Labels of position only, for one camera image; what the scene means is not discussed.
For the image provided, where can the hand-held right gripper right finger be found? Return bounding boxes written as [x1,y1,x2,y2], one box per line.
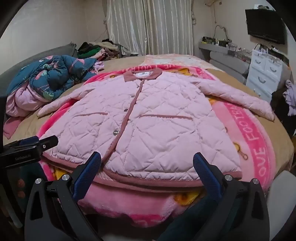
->
[193,152,271,241]

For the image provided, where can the white drawer cabinet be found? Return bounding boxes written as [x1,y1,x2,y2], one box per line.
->
[245,48,290,103]

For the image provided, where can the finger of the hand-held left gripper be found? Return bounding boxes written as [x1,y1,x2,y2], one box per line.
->
[3,136,40,149]
[38,135,59,151]

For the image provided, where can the pink quilted jacket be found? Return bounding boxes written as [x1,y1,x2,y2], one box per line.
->
[37,68,275,183]

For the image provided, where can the grey wall shelf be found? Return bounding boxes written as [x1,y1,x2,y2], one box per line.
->
[198,41,252,59]

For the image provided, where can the grey padded panel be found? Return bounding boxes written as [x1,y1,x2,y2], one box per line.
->
[209,51,250,75]

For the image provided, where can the pale floral mat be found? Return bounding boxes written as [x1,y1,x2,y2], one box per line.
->
[143,54,200,68]

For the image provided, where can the bed with tan sheet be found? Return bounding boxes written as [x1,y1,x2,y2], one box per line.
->
[0,54,295,209]

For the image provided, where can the lilac cloth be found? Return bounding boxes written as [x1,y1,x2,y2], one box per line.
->
[284,79,296,117]

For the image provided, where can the white striped curtains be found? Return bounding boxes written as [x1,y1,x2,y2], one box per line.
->
[105,0,195,56]

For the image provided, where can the pink cartoon printed blanket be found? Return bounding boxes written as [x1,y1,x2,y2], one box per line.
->
[37,65,274,229]

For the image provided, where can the dark chair with clothes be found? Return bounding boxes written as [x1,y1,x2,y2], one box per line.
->
[270,90,296,138]

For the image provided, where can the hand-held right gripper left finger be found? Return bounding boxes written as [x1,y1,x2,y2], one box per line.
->
[24,151,102,241]

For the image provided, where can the grey headboard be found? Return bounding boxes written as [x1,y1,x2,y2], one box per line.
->
[0,42,77,77]

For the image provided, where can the blue floral duvet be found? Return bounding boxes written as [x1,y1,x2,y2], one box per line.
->
[3,55,104,139]

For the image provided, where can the black wall television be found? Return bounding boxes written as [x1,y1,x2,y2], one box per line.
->
[245,9,286,45]

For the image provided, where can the pile of clothes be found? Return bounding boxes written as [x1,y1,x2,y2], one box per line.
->
[76,39,130,62]

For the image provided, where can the white looped cable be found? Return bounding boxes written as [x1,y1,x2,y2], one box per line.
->
[214,24,229,41]

